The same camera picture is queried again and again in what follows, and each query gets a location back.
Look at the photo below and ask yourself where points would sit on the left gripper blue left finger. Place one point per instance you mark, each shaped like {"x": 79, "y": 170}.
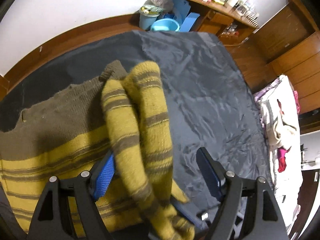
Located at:
{"x": 101, "y": 175}

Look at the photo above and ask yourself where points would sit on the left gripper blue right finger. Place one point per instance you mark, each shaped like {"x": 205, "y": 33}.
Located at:
{"x": 213, "y": 174}

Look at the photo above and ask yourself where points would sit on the mustard striped knit sweater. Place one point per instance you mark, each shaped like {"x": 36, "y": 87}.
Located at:
{"x": 118, "y": 111}

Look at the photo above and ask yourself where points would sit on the pile of clothes on bed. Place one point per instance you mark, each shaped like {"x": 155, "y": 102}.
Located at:
{"x": 279, "y": 108}

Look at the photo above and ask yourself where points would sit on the dark grey table cover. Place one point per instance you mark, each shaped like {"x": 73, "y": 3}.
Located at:
{"x": 209, "y": 103}

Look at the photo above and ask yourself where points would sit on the wooden wardrobe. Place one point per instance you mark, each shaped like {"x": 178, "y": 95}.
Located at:
{"x": 290, "y": 43}

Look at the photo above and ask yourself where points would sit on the wooden desk with clutter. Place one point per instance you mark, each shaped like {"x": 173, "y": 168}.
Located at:
{"x": 222, "y": 21}

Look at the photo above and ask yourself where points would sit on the blue plastic basin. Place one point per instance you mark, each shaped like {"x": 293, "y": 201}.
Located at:
{"x": 165, "y": 24}

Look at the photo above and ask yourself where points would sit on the light blue plastic bucket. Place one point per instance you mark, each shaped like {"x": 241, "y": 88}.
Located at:
{"x": 148, "y": 15}

